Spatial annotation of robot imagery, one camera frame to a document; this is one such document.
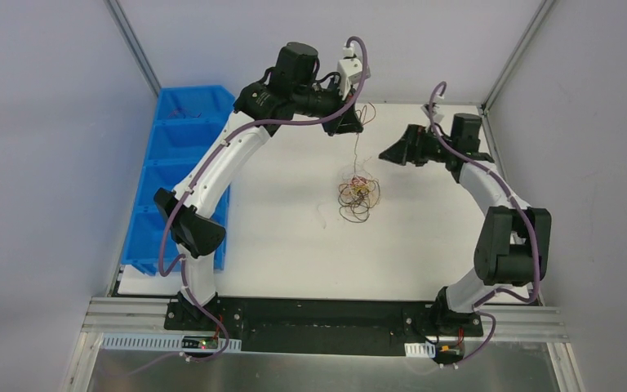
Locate bundle of thin wires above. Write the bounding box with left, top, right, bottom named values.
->
left=336, top=102, right=382, bottom=224

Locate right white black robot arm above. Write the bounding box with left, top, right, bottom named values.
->
left=379, top=114, right=552, bottom=335

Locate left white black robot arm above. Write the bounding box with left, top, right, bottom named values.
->
left=153, top=36, right=370, bottom=331

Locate blue plastic bin row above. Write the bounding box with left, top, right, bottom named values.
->
left=120, top=85, right=234, bottom=276

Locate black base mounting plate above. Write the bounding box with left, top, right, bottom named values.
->
left=164, top=294, right=483, bottom=357

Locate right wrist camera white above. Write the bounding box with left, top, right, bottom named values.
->
left=421, top=94, right=444, bottom=124

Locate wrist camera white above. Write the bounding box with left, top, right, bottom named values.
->
left=336, top=43, right=367, bottom=99
left=421, top=94, right=444, bottom=124

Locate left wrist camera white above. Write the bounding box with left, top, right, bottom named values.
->
left=336, top=43, right=367, bottom=99

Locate right corner aluminium post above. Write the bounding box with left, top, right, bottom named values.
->
left=480, top=0, right=558, bottom=115

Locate corner aluminium post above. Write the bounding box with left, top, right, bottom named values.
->
left=103, top=0, right=162, bottom=97
left=480, top=0, right=558, bottom=115

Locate left corner aluminium post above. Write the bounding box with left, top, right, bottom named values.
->
left=103, top=0, right=162, bottom=97

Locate white slotted cable duct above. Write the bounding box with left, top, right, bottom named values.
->
left=100, top=333, right=242, bottom=354

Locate aluminium frame rail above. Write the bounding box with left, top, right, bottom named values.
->
left=82, top=297, right=570, bottom=343

